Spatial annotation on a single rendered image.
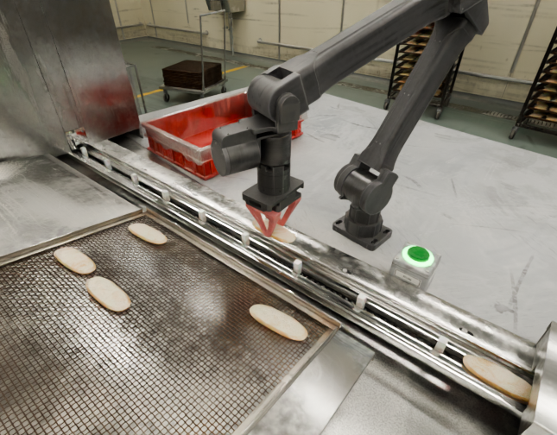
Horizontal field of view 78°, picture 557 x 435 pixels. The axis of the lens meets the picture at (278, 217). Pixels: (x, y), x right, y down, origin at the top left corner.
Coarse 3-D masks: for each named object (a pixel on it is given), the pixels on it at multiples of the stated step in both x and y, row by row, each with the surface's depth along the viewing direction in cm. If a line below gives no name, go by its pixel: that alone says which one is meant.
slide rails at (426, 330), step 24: (120, 168) 103; (144, 192) 92; (168, 192) 92; (192, 216) 83; (216, 216) 83; (264, 240) 76; (312, 264) 70; (360, 312) 60; (384, 312) 60; (408, 336) 57; (432, 336) 57
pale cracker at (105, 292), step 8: (88, 280) 56; (96, 280) 56; (104, 280) 56; (88, 288) 54; (96, 288) 54; (104, 288) 54; (112, 288) 54; (120, 288) 55; (96, 296) 53; (104, 296) 53; (112, 296) 53; (120, 296) 53; (128, 296) 54; (104, 304) 52; (112, 304) 52; (120, 304) 52; (128, 304) 52
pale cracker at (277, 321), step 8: (256, 312) 53; (264, 312) 53; (272, 312) 53; (280, 312) 54; (264, 320) 52; (272, 320) 52; (280, 320) 52; (288, 320) 52; (272, 328) 51; (280, 328) 51; (288, 328) 51; (296, 328) 51; (304, 328) 52; (288, 336) 50; (296, 336) 50; (304, 336) 51
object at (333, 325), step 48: (48, 240) 63; (192, 240) 70; (0, 288) 53; (48, 288) 54; (144, 288) 56; (192, 288) 58; (192, 336) 49; (0, 384) 40; (192, 384) 43; (288, 384) 43; (48, 432) 36; (96, 432) 37; (144, 432) 37; (240, 432) 38
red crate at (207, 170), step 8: (232, 120) 141; (192, 136) 128; (200, 136) 128; (208, 136) 128; (296, 136) 127; (152, 144) 116; (160, 144) 112; (200, 144) 122; (208, 144) 122; (160, 152) 114; (168, 152) 110; (176, 152) 107; (168, 160) 111; (176, 160) 109; (184, 160) 105; (208, 160) 100; (184, 168) 107; (192, 168) 105; (200, 168) 101; (208, 168) 102; (200, 176) 102; (208, 176) 102
